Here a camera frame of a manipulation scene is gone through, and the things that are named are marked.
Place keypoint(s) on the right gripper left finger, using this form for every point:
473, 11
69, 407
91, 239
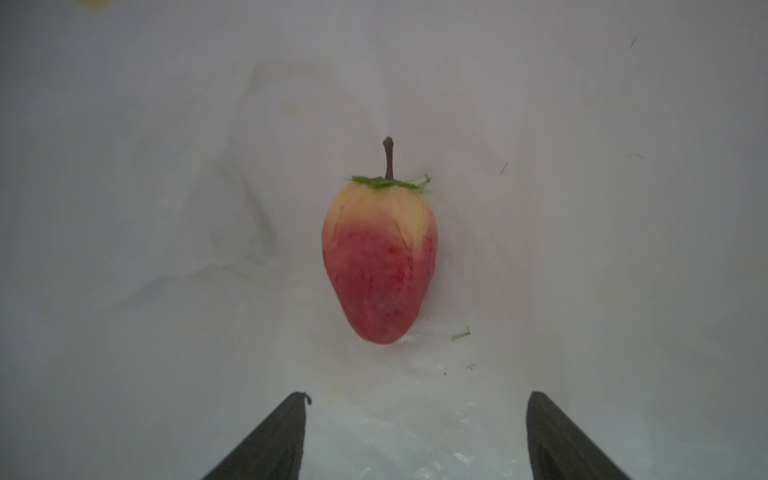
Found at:
273, 450

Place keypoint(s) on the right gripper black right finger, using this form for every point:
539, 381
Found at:
559, 450

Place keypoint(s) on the small red fake fruit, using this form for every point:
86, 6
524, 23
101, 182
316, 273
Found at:
379, 248

